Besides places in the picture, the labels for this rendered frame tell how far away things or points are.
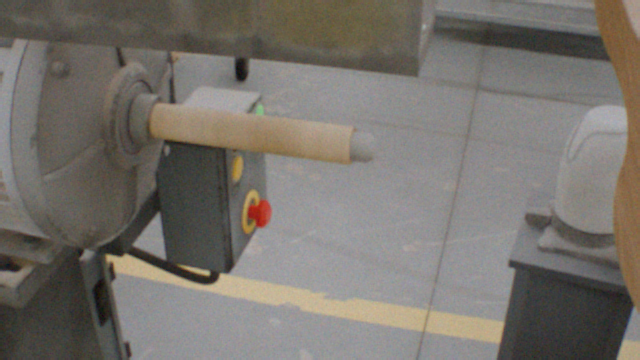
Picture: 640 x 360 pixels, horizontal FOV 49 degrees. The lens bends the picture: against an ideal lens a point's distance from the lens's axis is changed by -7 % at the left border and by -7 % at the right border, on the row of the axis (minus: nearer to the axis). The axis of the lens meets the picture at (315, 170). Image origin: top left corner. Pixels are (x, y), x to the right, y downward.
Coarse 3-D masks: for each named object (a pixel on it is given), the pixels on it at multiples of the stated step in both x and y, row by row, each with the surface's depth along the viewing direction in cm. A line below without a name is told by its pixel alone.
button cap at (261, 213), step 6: (258, 204) 102; (264, 204) 102; (252, 210) 103; (258, 210) 102; (264, 210) 102; (270, 210) 104; (252, 216) 103; (258, 216) 102; (264, 216) 102; (270, 216) 104; (258, 222) 102; (264, 222) 103
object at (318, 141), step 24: (168, 120) 65; (192, 120) 65; (216, 120) 64; (240, 120) 64; (264, 120) 64; (288, 120) 64; (216, 144) 65; (240, 144) 64; (264, 144) 64; (288, 144) 63; (312, 144) 62; (336, 144) 62
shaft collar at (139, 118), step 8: (144, 96) 66; (152, 96) 66; (160, 96) 67; (136, 104) 66; (144, 104) 66; (152, 104) 66; (136, 112) 65; (144, 112) 65; (128, 120) 66; (136, 120) 65; (144, 120) 65; (128, 128) 66; (136, 128) 66; (144, 128) 65; (136, 136) 66; (144, 136) 66; (152, 136) 67; (152, 144) 67
